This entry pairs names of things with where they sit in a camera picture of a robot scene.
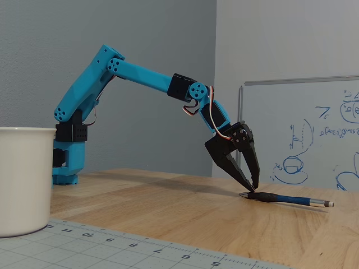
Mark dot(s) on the whiteboard with blue drawings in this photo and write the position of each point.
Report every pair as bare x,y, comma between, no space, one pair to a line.
308,126

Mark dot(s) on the white ceramic mug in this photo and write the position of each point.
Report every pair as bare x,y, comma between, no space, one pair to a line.
25,182

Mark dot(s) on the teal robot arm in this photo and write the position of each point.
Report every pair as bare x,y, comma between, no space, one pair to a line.
89,81

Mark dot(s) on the blue pen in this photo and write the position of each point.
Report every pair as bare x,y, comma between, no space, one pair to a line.
280,198

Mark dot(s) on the grey cutting mat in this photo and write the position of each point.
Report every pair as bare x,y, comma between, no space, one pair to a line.
84,252

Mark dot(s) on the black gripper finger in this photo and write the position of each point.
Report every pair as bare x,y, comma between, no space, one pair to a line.
248,151
221,157

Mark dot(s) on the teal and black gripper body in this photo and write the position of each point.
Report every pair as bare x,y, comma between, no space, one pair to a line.
224,145

